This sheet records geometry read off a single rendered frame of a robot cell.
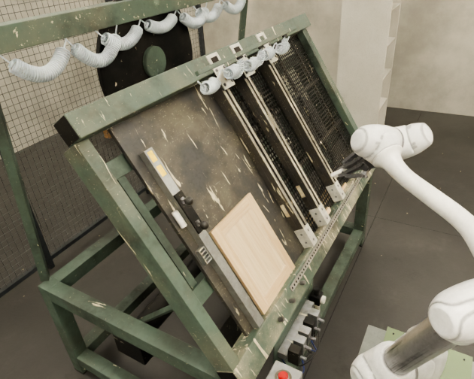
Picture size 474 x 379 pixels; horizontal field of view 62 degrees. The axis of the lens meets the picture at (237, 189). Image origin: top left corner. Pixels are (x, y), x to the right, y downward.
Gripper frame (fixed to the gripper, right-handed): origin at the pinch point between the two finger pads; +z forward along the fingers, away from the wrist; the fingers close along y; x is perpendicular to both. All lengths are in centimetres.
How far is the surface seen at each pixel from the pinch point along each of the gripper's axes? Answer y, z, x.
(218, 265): -31, 46, 34
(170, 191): -1, 41, 58
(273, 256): -25, 59, -5
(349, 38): 262, 170, -235
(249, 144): 34, 54, 7
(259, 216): -5, 57, 3
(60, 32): 72, 51, 103
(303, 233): -12, 61, -29
